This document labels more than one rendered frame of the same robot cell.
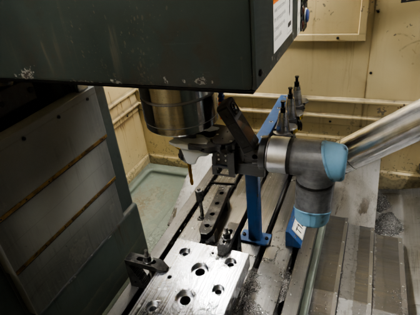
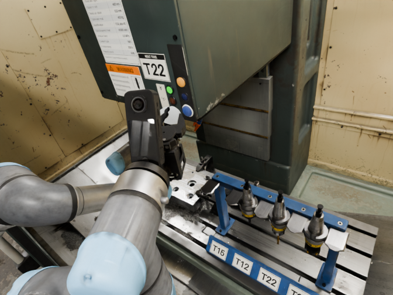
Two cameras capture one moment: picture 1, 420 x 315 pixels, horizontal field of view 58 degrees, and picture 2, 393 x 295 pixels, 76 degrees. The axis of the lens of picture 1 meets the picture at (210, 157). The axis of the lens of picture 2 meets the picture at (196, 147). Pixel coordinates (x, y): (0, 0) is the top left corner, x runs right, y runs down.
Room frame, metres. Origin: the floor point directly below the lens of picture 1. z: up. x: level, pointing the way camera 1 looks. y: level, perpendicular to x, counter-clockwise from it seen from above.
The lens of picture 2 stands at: (1.13, -0.82, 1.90)
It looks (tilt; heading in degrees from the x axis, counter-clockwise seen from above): 36 degrees down; 109
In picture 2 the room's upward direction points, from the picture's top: 12 degrees counter-clockwise
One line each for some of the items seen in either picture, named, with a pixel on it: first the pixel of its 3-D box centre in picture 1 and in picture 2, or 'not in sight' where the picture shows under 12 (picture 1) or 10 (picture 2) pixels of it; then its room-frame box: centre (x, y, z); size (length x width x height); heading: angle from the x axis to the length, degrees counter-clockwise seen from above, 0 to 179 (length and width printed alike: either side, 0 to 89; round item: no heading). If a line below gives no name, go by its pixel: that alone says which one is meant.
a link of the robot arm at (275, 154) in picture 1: (277, 153); not in sight; (0.67, -0.14, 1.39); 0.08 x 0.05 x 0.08; 155
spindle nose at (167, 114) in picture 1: (179, 94); not in sight; (0.75, 0.05, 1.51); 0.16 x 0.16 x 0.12
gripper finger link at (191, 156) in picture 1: (189, 152); not in sight; (0.71, 0.04, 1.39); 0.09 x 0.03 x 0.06; 78
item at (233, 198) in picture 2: not in sight; (234, 197); (1.02, -0.22, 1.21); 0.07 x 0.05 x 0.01; 65
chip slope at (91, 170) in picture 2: not in sight; (126, 178); (0.15, 0.33, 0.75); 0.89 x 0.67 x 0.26; 65
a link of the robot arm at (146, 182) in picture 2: not in sight; (141, 195); (0.96, -0.61, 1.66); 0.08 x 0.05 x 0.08; 5
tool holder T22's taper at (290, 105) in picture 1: (290, 107); (279, 206); (1.17, -0.29, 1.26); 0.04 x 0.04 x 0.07
